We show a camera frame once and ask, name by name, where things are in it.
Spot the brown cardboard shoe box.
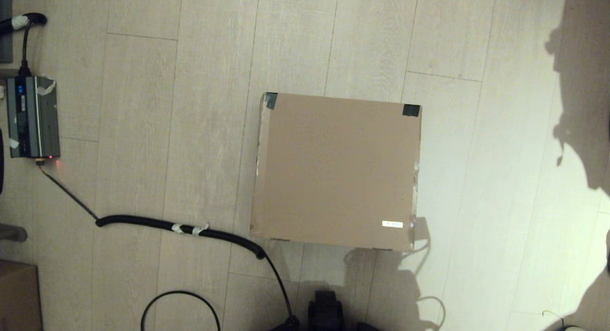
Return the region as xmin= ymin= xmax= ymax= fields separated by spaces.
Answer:
xmin=249 ymin=91 xmax=423 ymax=252

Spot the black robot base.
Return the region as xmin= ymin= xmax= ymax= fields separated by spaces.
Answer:
xmin=269 ymin=290 xmax=382 ymax=331

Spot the grey power inverter box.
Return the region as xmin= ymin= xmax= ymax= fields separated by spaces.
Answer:
xmin=7 ymin=75 xmax=61 ymax=159

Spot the grey furniture foot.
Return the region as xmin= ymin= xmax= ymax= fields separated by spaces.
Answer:
xmin=0 ymin=223 xmax=28 ymax=242

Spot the plain brown cardboard carton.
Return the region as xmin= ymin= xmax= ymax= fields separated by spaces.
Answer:
xmin=0 ymin=260 xmax=43 ymax=331

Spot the dark grey panel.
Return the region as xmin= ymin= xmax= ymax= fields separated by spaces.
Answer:
xmin=0 ymin=0 xmax=14 ymax=64

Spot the black corrugated cable conduit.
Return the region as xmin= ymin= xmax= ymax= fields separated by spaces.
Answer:
xmin=95 ymin=215 xmax=300 ymax=331

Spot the thin black looped cable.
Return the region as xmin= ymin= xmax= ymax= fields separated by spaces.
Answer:
xmin=141 ymin=291 xmax=222 ymax=331

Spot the thin red black wire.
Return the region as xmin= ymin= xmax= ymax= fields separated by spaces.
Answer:
xmin=37 ymin=159 xmax=99 ymax=222

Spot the black plug cable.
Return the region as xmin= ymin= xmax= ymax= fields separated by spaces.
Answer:
xmin=0 ymin=13 xmax=48 ymax=78

